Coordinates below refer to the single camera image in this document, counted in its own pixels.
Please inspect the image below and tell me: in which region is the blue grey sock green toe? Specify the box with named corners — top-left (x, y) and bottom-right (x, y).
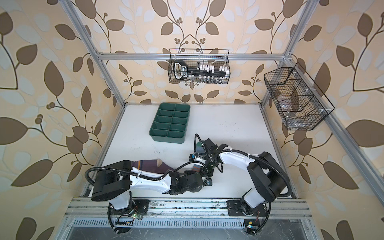
top-left (193, 140), bottom-right (208, 175)

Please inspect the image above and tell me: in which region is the purple sock beige toe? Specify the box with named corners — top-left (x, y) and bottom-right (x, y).
top-left (132, 159), bottom-right (174, 174)

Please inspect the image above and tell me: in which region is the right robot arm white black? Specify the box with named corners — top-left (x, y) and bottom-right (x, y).
top-left (194, 139), bottom-right (292, 216)

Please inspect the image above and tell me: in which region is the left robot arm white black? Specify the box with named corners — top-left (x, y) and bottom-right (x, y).
top-left (85, 160), bottom-right (210, 211)

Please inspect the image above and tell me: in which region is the green divided plastic tray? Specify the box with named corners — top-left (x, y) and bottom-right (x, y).
top-left (149, 103), bottom-right (191, 144)

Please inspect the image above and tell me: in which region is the black tool in basket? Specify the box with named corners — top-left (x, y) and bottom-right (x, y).
top-left (171, 60), bottom-right (231, 80)

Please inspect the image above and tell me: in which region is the black wire basket back wall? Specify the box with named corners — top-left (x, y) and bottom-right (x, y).
top-left (167, 48), bottom-right (231, 85)

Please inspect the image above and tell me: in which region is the black wire basket wall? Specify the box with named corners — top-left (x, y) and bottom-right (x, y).
top-left (167, 48), bottom-right (231, 85)
top-left (264, 63), bottom-right (335, 131)

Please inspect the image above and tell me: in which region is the black wire basket right wall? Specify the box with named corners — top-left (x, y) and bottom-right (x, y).
top-left (264, 63), bottom-right (335, 131)

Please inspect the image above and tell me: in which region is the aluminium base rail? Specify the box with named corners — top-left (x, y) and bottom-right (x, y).
top-left (64, 198), bottom-right (313, 229)

